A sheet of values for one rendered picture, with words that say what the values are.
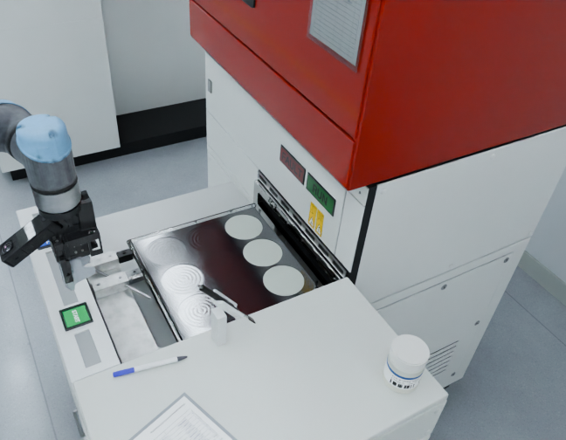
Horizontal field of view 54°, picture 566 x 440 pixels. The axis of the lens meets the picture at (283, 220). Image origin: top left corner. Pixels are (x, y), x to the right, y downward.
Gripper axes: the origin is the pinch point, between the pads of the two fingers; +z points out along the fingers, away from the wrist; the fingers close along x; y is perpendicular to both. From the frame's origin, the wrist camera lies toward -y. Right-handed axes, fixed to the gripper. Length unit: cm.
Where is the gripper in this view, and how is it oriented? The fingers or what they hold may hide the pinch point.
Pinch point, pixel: (67, 285)
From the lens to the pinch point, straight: 116.5
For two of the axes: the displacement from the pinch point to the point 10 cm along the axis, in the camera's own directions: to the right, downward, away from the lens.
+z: -0.7, 7.6, 6.5
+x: -5.0, -5.9, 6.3
